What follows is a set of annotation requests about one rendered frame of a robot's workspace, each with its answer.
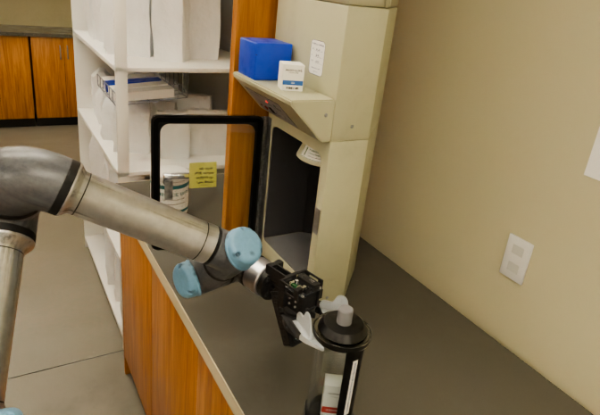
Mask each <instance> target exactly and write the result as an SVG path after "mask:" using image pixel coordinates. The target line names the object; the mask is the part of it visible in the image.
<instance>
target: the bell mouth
mask: <svg viewBox="0 0 600 415"><path fill-rule="evenodd" d="M296 156H297V157H298V158H299V159H300V160H301V161H303V162H306V163H308V164H311V165H314V166H317V167H320V166H321V156H320V154H319V153H318V152H317V151H315V150H314V149H312V148H311V147H310V146H308V145H306V144H304V143H302V144H301V146H300V148H299V149H298V151H297V153H296Z"/></svg>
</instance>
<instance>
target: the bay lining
mask: <svg viewBox="0 0 600 415"><path fill-rule="evenodd" d="M302 143H303V142H301V141H299V140H298V139H296V138H294V137H292V136H290V135H289V134H288V133H287V132H285V131H283V130H282V129H279V128H278V127H276V128H273V130H272V135H271V155H270V166H269V176H268V186H267V196H266V207H265V217H264V228H263V237H275V236H280V235H286V234H291V233H296V232H305V233H309V234H312V232H313V219H314V212H315V204H316V197H317V190H318V183H319V176H320V168H321V167H317V166H314V165H311V164H308V163H306V162H303V161H301V160H300V159H299V158H298V157H297V156H296V153H297V151H298V149H299V148H300V146H301V144H302Z"/></svg>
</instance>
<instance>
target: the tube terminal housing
mask: <svg viewBox="0 0 600 415"><path fill-rule="evenodd" d="M396 12H397V7H390V8H382V7H370V6H360V5H349V4H339V3H333V2H329V1H323V0H278V10H277V21H276V32H275V39H277V40H280V41H283V42H287V43H289V44H292V45H293V47H292V57H291V62H300V63H302V64H303V65H305V67H304V84H303V86H304V87H308V88H310V89H311V90H314V91H316V92H318V93H321V94H323V95H325V96H328V97H330V98H332V99H334V100H335V107H334V114H333V121H332V128H331V135H330V141H329V142H324V143H322V142H320V141H318V140H316V139H315V138H313V137H311V136H309V135H307V134H305V133H304V132H303V131H301V130H299V129H297V128H295V127H294V126H292V125H290V124H288V123H287V122H285V121H283V120H282V119H280V118H278V117H276V116H275V115H273V114H271V113H270V112H269V117H271V118H272V122H271V135H272V130H273V128H276V127H278V128H279V129H282V130H283V131H285V132H287V133H288V134H289V135H290V136H292V137H294V138H296V139H298V140H299V141H301V142H303V143H304V144H306V145H308V146H310V147H311V148H312V149H314V150H315V151H317V152H318V153H319V154H320V156H321V168H320V176H319V183H318V190H317V197H316V204H315V207H317V208H318V209H320V210H321V213H320V220H319V227H318V234H317V235H315V234H314V233H313V232H312V240H311V247H310V253H309V261H308V268H307V270H308V271H310V272H311V273H312V274H314V275H315V276H317V277H319V278H321V279H323V286H322V289H323V292H322V298H321V299H319V300H320V301H322V300H327V301H331V302H333V301H334V300H335V299H336V298H337V297H338V295H343V296H345V294H346V290H347V288H348V285H349V282H350V279H351V277H352V275H353V272H354V265H355V260H356V255H357V249H358V244H359V238H360V233H361V227H362V222H363V212H364V206H365V201H366V195H367V190H368V185H369V179H370V174H371V164H372V158H373V153H374V146H375V141H376V136H377V130H378V125H379V115H380V109H381V104H382V98H383V93H384V87H385V82H386V76H387V71H388V61H389V55H390V49H391V44H392V38H393V33H394V27H395V22H396ZM312 38H313V39H317V40H320V41H323V42H326V46H325V54H324V62H323V69H322V76H321V77H318V76H316V75H313V74H311V73H309V72H308V70H309V61H310V53H311V45H312ZM270 155H271V141H270V152H269V162H268V173H267V183H266V194H265V205H264V215H263V225H262V256H263V257H265V258H266V259H268V260H269V261H271V262H275V261H276V260H278V259H280V260H282V261H283V262H284V263H283V268H284V269H286V270H288V271H290V272H291V273H293V272H294V271H293V270H292V268H291V267H290V266H289V265H288V264H287V263H286V262H285V261H284V260H283V259H282V258H281V257H280V256H279V255H278V254H277V253H276V252H275V251H274V250H273V249H272V248H271V247H270V246H269V245H268V244H267V243H266V242H265V240H264V238H266V237H263V228H264V217H265V207H266V196H267V186H268V176H269V166H270Z"/></svg>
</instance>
